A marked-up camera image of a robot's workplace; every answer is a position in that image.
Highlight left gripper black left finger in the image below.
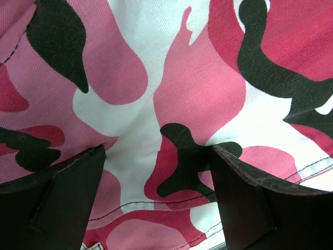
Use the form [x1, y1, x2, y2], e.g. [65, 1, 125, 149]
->
[1, 145, 106, 250]

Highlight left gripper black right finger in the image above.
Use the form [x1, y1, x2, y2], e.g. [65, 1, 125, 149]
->
[210, 146, 332, 249]

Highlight pink camouflage trousers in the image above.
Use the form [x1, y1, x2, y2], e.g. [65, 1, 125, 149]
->
[1, 1, 332, 249]

